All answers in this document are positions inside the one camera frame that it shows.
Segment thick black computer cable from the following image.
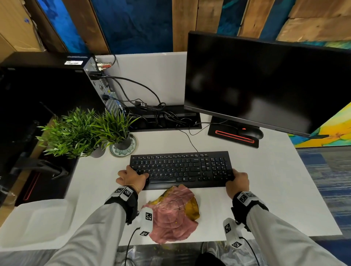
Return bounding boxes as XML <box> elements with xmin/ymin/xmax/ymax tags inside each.
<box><xmin>90</xmin><ymin>72</ymin><xmax>163</xmax><ymax>106</ymax></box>

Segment brown cardboard box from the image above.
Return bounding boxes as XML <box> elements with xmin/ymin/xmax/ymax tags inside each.
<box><xmin>0</xmin><ymin>0</ymin><xmax>46</xmax><ymax>62</ymax></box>

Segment person's black trousers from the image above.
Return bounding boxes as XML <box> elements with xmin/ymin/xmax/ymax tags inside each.
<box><xmin>195</xmin><ymin>252</ymin><xmax>227</xmax><ymax>266</ymax></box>

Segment marker wristband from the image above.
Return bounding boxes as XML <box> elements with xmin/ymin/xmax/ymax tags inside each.
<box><xmin>231</xmin><ymin>191</ymin><xmax>269</xmax><ymax>232</ymax></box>
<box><xmin>105</xmin><ymin>186</ymin><xmax>139</xmax><ymax>225</ymax></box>

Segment black computer mouse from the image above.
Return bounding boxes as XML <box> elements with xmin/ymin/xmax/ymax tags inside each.
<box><xmin>241</xmin><ymin>126</ymin><xmax>264</xmax><ymax>140</ymax></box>

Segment person's right forearm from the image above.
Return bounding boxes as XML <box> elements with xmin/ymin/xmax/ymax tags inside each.
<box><xmin>246</xmin><ymin>204</ymin><xmax>349</xmax><ymax>266</ymax></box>

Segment left marker wristband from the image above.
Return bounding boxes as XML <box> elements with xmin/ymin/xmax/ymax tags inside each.
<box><xmin>105</xmin><ymin>186</ymin><xmax>139</xmax><ymax>225</ymax></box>

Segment white partition panel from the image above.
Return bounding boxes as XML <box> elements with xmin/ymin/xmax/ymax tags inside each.
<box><xmin>94</xmin><ymin>51</ymin><xmax>188</xmax><ymax>107</ymax></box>

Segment grassy green plant dark pot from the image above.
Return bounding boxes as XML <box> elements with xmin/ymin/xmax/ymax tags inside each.
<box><xmin>93</xmin><ymin>108</ymin><xmax>141</xmax><ymax>150</ymax></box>

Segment black desktop computer tower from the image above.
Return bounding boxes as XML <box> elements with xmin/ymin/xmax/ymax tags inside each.
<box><xmin>0</xmin><ymin>52</ymin><xmax>124</xmax><ymax>117</ymax></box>

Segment black keyboard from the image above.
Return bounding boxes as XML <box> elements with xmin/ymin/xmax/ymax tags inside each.
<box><xmin>129</xmin><ymin>151</ymin><xmax>235</xmax><ymax>190</ymax></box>

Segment clear plastic floor sheet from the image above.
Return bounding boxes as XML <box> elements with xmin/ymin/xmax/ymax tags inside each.
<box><xmin>0</xmin><ymin>241</ymin><xmax>275</xmax><ymax>266</ymax></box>

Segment black monitor with white label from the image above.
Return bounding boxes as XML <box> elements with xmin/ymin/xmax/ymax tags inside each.
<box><xmin>0</xmin><ymin>65</ymin><xmax>79</xmax><ymax>206</ymax></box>

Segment black right camera cable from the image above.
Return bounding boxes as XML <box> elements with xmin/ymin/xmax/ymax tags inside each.
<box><xmin>239</xmin><ymin>237</ymin><xmax>260</xmax><ymax>266</ymax></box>

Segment yellow and green cleaning cloth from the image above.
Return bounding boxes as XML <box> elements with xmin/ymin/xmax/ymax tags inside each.
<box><xmin>141</xmin><ymin>184</ymin><xmax>201</xmax><ymax>244</ymax></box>

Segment thin black keyboard cable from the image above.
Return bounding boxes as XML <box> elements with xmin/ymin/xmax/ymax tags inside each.
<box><xmin>180</xmin><ymin>129</ymin><xmax>199</xmax><ymax>153</ymax></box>

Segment black camera cable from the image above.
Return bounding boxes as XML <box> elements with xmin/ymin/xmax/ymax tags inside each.
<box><xmin>239</xmin><ymin>237</ymin><xmax>260</xmax><ymax>266</ymax></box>
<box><xmin>124</xmin><ymin>227</ymin><xmax>141</xmax><ymax>266</ymax></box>

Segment person's silver right shoe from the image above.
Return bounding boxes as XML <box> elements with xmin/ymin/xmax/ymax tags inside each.
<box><xmin>203</xmin><ymin>242</ymin><xmax>220</xmax><ymax>255</ymax></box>

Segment bushy green plant grey pot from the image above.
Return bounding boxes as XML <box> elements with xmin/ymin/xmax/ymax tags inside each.
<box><xmin>37</xmin><ymin>107</ymin><xmax>106</xmax><ymax>159</ymax></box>

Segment person's left hand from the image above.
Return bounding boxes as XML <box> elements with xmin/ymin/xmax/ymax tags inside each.
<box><xmin>116</xmin><ymin>165</ymin><xmax>150</xmax><ymax>194</ymax></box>

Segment black monitor with red-striped stand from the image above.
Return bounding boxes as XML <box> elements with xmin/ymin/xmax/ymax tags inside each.
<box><xmin>184</xmin><ymin>30</ymin><xmax>351</xmax><ymax>148</ymax></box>

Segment person's right hand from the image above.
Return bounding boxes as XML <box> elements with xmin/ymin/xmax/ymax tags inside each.
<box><xmin>225</xmin><ymin>168</ymin><xmax>250</xmax><ymax>200</ymax></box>

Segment black left camera cable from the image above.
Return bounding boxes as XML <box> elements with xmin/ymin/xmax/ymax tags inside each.
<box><xmin>124</xmin><ymin>227</ymin><xmax>141</xmax><ymax>266</ymax></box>

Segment patterned round saucer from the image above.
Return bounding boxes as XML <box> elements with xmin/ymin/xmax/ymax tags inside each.
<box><xmin>109</xmin><ymin>133</ymin><xmax>139</xmax><ymax>158</ymax></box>

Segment thin black mouse cable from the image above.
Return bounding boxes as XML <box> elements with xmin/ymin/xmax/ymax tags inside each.
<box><xmin>188</xmin><ymin>122</ymin><xmax>243</xmax><ymax>136</ymax></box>

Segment person's left forearm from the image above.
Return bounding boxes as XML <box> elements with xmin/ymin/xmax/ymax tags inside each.
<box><xmin>44</xmin><ymin>202</ymin><xmax>127</xmax><ymax>266</ymax></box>

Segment right marker wristband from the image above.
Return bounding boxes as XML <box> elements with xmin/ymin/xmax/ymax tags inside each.
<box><xmin>231</xmin><ymin>191</ymin><xmax>269</xmax><ymax>232</ymax></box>

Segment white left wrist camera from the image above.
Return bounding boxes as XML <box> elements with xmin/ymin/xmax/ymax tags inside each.
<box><xmin>137</xmin><ymin>207</ymin><xmax>154</xmax><ymax>237</ymax></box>

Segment translucent plastic container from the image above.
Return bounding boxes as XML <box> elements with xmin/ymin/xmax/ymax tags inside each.
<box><xmin>0</xmin><ymin>199</ymin><xmax>76</xmax><ymax>248</ymax></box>

